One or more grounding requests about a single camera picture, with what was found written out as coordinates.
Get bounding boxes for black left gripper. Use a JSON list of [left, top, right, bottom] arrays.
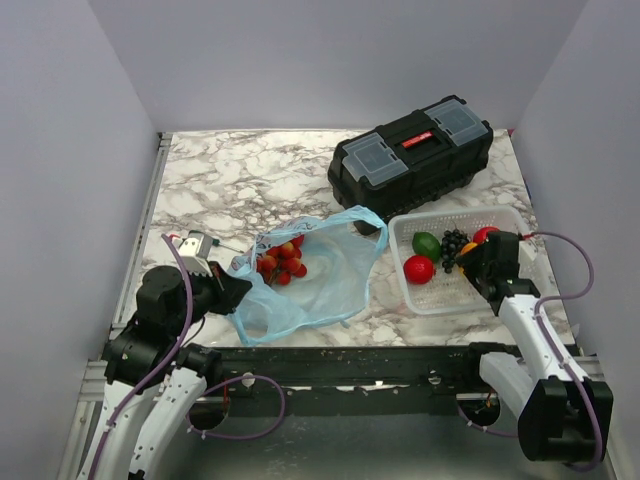
[[170, 259, 254, 335]]

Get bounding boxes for yellow fake mango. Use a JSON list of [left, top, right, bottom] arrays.
[[459, 242, 478, 255]]

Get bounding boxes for dark fake grapes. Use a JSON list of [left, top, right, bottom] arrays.
[[440, 229, 469, 274]]

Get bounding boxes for small fake fruit cluster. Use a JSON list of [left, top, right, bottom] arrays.
[[256, 235, 308, 286]]

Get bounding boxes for green fake fruit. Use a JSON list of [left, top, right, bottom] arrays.
[[412, 232, 441, 263]]

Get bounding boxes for red fruit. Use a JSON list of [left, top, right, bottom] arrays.
[[403, 255, 436, 285]]

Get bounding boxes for light blue plastic bag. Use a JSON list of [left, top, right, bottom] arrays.
[[227, 206, 389, 346]]

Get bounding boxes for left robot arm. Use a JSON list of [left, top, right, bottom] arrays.
[[78, 262, 252, 479]]

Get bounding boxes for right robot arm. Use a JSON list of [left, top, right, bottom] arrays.
[[456, 231, 614, 472]]

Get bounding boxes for red fake apple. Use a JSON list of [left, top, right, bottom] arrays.
[[472, 226, 500, 245]]

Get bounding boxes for white perforated plastic basket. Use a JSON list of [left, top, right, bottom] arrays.
[[388, 205, 529, 316]]

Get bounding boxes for black plastic toolbox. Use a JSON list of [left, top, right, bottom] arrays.
[[328, 95, 494, 222]]

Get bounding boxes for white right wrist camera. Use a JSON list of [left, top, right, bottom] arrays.
[[519, 239, 537, 272]]

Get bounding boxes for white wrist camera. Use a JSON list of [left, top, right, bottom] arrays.
[[178, 230, 213, 277], [519, 239, 537, 272]]

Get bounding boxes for green handled tool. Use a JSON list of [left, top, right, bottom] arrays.
[[212, 238, 244, 254]]

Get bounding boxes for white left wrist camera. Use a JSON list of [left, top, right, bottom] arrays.
[[178, 230, 213, 277]]

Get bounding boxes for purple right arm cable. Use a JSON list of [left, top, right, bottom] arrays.
[[457, 230, 601, 471]]

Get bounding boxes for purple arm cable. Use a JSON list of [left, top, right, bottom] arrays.
[[457, 230, 601, 471], [87, 233, 289, 480]]

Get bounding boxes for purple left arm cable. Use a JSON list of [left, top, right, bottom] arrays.
[[87, 233, 289, 480]]

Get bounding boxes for aluminium frame rail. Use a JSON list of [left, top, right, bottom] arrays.
[[83, 131, 173, 373]]

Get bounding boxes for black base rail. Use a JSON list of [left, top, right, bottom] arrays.
[[102, 339, 521, 416]]

